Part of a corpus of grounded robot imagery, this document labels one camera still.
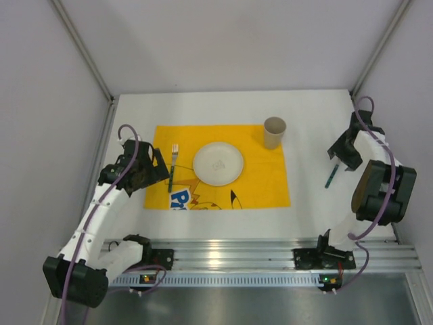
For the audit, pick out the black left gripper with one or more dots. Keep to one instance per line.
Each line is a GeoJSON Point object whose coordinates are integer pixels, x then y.
{"type": "Point", "coordinates": [157, 168]}

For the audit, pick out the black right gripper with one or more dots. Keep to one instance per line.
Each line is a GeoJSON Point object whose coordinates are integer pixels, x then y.
{"type": "Point", "coordinates": [343, 153]}

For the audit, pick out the green handled spoon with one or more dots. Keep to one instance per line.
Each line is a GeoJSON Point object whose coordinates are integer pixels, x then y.
{"type": "Point", "coordinates": [332, 175]}

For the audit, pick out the green handled fork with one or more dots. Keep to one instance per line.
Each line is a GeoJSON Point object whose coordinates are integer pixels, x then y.
{"type": "Point", "coordinates": [174, 156]}

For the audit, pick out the white bowl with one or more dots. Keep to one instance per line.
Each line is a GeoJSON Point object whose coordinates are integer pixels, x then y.
{"type": "Point", "coordinates": [218, 164]}

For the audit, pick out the beige paper cup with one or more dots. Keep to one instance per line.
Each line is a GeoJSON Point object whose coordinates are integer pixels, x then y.
{"type": "Point", "coordinates": [274, 129]}

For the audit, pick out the yellow cartoon placemat cloth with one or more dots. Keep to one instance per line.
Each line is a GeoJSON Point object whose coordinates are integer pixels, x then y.
{"type": "Point", "coordinates": [262, 183]}

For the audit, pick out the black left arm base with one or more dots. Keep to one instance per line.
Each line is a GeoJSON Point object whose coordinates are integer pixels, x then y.
{"type": "Point", "coordinates": [157, 256]}

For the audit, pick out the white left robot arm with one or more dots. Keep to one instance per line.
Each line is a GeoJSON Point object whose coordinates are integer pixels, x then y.
{"type": "Point", "coordinates": [81, 273]}

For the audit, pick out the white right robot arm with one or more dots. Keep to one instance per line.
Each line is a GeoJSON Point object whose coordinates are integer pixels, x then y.
{"type": "Point", "coordinates": [383, 191]}

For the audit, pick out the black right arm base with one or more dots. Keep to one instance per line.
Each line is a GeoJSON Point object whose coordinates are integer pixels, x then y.
{"type": "Point", "coordinates": [330, 258]}

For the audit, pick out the aluminium rail frame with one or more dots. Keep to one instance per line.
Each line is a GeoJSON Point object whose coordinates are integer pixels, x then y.
{"type": "Point", "coordinates": [277, 255]}

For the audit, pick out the perforated metal cable tray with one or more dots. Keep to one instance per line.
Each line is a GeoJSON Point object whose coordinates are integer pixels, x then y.
{"type": "Point", "coordinates": [181, 280]}

